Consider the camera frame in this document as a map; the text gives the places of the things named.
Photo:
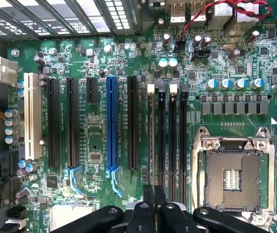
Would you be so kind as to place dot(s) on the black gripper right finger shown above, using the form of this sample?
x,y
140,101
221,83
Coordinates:
x,y
174,218

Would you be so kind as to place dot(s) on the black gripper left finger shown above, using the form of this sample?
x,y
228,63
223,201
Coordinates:
x,y
140,218

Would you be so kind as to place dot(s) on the green RAM stick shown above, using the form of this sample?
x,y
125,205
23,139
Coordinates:
x,y
152,136

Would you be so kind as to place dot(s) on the RAM slot with white latch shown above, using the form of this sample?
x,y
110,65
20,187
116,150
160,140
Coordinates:
x,y
151,88
173,121

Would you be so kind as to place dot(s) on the RAM slot with black latch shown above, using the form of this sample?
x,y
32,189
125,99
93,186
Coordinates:
x,y
184,121
161,121

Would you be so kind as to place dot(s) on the light blue slot clip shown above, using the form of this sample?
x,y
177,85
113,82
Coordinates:
x,y
115,182
74,179

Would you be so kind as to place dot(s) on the silver chipset heatsink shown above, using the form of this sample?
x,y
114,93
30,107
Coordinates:
x,y
72,217

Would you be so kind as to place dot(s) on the silver CPU socket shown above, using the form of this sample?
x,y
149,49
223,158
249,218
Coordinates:
x,y
233,179

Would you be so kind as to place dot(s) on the green motherboard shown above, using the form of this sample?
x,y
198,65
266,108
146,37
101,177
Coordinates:
x,y
97,136

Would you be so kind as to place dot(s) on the long black expansion slot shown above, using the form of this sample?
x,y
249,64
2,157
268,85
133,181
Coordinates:
x,y
53,121
72,121
132,121

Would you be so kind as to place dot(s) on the blue expansion slot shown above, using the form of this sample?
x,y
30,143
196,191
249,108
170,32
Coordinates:
x,y
111,121

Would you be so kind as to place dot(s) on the black SATA connector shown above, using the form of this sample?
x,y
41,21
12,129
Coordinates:
x,y
15,214

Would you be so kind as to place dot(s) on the black SATA port block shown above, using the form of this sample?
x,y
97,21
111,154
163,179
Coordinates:
x,y
9,179

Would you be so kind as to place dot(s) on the short black expansion slot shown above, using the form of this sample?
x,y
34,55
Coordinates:
x,y
91,89

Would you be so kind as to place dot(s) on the white PCI expansion slot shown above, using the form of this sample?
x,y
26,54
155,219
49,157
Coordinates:
x,y
32,116

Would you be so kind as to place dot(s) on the green-topped capacitor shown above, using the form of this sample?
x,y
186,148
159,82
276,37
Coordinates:
x,y
163,63
172,62

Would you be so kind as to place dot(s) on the black fan header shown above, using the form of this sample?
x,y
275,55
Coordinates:
x,y
200,54

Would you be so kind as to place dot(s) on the white power connector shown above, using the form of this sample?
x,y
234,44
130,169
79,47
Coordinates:
x,y
3,70

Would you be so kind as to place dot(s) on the silver USB port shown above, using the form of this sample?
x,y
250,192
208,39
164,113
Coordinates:
x,y
198,11
177,11

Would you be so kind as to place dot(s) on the silver rear port block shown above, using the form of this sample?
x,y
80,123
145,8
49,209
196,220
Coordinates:
x,y
247,11

